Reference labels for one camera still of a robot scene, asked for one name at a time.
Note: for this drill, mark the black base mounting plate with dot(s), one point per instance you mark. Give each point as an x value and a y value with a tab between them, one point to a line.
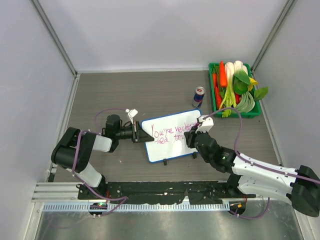
169	192

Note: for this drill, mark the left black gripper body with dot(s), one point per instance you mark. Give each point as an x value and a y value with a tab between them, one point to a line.
135	136

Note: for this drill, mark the white slotted cable duct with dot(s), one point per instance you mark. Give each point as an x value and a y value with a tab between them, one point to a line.
185	206

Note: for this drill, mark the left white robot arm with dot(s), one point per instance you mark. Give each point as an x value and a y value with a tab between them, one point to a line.
74	149

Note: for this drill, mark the blue silver energy drink can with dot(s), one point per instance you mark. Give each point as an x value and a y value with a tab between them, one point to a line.
198	97

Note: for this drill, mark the wrist white camera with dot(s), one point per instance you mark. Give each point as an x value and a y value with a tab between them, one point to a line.
205	124
131	113

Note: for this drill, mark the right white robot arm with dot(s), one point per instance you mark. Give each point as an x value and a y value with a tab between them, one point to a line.
298	187

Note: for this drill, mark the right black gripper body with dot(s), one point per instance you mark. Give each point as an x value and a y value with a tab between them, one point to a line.
191	143

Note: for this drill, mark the pale green toy beans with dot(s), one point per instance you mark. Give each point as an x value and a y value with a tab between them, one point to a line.
246	103

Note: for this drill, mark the small orange toy carrot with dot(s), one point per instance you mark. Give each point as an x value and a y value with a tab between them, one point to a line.
218	99

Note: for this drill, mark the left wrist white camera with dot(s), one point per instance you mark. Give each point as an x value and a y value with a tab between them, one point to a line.
131	113

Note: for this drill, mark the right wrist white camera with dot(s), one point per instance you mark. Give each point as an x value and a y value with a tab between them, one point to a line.
205	124

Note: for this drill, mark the green toy leafy vegetable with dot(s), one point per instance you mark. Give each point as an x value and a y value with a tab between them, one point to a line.
243	83

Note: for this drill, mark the blue framed whiteboard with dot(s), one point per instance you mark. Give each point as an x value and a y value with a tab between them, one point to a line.
168	133

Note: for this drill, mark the large orange toy carrot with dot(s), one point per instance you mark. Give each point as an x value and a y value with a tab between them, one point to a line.
223	82

